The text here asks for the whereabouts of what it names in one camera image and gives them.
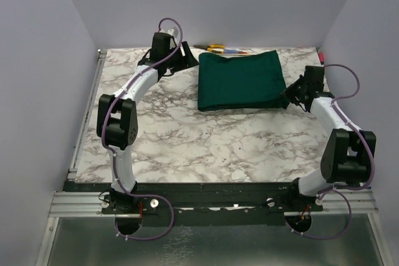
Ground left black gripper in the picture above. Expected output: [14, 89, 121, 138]
[164, 41, 198, 73]

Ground dark green surgical cloth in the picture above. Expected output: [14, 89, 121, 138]
[197, 50, 286, 112]

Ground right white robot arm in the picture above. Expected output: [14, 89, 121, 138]
[284, 64, 377, 211]

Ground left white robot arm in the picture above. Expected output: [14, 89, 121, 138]
[97, 32, 198, 213]

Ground blue red pen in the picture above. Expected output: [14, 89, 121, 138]
[223, 49, 248, 55]

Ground red marker at edge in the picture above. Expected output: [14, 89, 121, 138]
[318, 52, 324, 65]

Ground yellow handled pliers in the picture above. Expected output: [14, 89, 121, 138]
[194, 45, 225, 54]

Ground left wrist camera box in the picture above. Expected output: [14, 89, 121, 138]
[166, 27, 180, 40]

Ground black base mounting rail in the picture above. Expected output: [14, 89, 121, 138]
[63, 183, 377, 227]

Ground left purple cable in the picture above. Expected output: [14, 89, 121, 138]
[101, 16, 183, 242]

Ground aluminium extrusion frame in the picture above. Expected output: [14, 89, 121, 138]
[34, 48, 108, 266]

